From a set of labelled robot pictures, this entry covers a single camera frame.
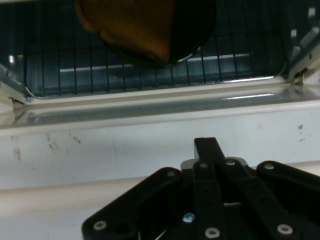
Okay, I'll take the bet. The brown bread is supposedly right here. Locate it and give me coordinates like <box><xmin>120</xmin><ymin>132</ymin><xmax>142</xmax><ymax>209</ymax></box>
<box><xmin>74</xmin><ymin>0</ymin><xmax>176</xmax><ymax>64</ymax></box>

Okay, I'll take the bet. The metal wire oven rack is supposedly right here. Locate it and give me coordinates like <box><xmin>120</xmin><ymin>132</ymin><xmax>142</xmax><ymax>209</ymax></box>
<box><xmin>22</xmin><ymin>0</ymin><xmax>287</xmax><ymax>98</ymax></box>

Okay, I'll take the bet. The oven door with bar handle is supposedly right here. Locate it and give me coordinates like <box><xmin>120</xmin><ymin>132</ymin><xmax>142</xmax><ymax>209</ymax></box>
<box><xmin>0</xmin><ymin>79</ymin><xmax>320</xmax><ymax>218</ymax></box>

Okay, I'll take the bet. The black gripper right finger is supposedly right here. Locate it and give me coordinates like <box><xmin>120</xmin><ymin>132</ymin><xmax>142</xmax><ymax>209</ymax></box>
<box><xmin>204</xmin><ymin>137</ymin><xmax>320</xmax><ymax>240</ymax></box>

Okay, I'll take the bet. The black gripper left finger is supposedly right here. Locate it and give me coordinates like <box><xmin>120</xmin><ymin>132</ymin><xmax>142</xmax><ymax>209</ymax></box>
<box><xmin>81</xmin><ymin>137</ymin><xmax>226</xmax><ymax>240</ymax></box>

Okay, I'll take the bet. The cream toaster oven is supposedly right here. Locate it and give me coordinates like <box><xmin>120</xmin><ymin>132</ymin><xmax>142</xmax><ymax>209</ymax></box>
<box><xmin>0</xmin><ymin>0</ymin><xmax>320</xmax><ymax>106</ymax></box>

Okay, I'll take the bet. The black round plate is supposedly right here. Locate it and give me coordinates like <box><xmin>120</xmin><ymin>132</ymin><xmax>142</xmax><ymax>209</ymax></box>
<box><xmin>99</xmin><ymin>0</ymin><xmax>217</xmax><ymax>67</ymax></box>

